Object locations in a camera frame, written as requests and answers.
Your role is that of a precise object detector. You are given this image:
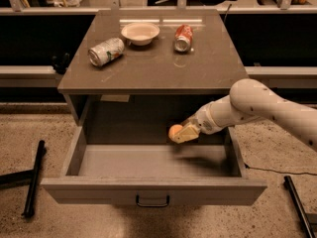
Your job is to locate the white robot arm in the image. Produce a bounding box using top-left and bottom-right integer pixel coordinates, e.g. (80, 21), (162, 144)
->
(168, 78), (317, 150)

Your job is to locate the white ceramic bowl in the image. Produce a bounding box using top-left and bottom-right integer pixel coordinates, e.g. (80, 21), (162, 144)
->
(121, 22), (159, 46)

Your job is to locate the white green soda can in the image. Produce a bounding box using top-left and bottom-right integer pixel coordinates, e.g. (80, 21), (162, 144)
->
(88, 38), (125, 66)

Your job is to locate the open grey top drawer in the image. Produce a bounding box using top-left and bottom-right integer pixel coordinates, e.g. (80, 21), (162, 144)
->
(42, 127), (266, 206)

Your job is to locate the orange fruit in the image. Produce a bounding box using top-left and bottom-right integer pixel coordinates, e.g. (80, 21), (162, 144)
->
(168, 124), (183, 140)

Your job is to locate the black stand leg right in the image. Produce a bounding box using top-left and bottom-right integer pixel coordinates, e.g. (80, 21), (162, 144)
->
(284, 176), (317, 238)

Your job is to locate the black clamp object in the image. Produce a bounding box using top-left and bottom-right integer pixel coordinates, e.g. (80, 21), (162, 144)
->
(52, 53), (70, 74)

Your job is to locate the white paper label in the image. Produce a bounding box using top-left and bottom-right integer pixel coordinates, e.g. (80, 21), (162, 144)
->
(100, 95), (130, 102)

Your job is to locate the grey cabinet with top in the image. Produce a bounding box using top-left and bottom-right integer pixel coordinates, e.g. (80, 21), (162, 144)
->
(58, 8), (248, 120)

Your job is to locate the black drawer handle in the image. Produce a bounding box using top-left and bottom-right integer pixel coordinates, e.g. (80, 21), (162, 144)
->
(136, 195), (170, 208)

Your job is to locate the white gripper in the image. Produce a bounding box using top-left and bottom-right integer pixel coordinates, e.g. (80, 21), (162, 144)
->
(172, 104), (222, 144)

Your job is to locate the black floor cable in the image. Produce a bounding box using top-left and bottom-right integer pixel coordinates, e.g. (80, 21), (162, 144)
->
(244, 163), (317, 177)

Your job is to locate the red soda can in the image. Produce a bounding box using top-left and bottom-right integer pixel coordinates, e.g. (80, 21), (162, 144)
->
(174, 25), (193, 53)

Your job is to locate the black stand leg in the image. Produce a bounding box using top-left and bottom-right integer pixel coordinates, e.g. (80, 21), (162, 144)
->
(0, 140), (47, 219)
(284, 176), (317, 238)

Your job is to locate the black stand leg left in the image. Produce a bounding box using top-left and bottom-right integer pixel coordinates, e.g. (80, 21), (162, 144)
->
(0, 140), (47, 219)

